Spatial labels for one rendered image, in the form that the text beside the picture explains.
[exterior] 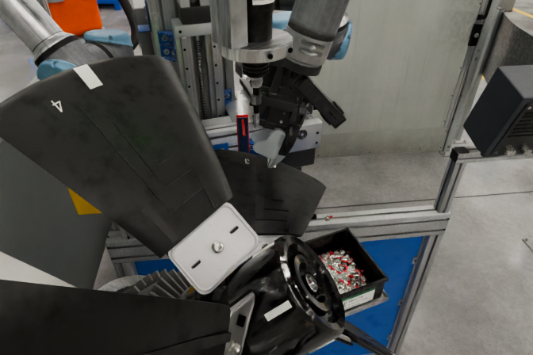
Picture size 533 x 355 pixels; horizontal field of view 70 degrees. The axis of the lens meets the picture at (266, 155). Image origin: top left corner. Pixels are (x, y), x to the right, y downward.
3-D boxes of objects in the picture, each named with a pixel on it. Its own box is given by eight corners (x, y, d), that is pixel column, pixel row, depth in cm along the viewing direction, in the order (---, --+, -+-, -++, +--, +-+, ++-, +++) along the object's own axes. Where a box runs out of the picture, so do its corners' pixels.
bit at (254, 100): (261, 124, 42) (261, 80, 39) (261, 130, 41) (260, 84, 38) (251, 124, 42) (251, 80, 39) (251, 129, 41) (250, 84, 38)
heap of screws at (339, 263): (302, 323, 82) (303, 315, 80) (276, 272, 93) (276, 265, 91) (377, 294, 88) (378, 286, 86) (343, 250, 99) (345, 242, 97)
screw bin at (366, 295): (297, 332, 81) (299, 312, 77) (267, 272, 93) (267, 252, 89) (384, 298, 87) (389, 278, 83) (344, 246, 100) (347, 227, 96)
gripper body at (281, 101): (247, 107, 69) (267, 43, 63) (293, 116, 71) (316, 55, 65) (251, 128, 62) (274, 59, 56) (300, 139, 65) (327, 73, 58)
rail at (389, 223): (112, 264, 99) (105, 242, 95) (115, 252, 102) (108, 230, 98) (443, 234, 108) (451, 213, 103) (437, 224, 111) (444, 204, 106)
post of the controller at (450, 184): (438, 213, 103) (458, 153, 92) (432, 206, 106) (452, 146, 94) (448, 212, 103) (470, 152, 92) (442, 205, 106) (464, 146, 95)
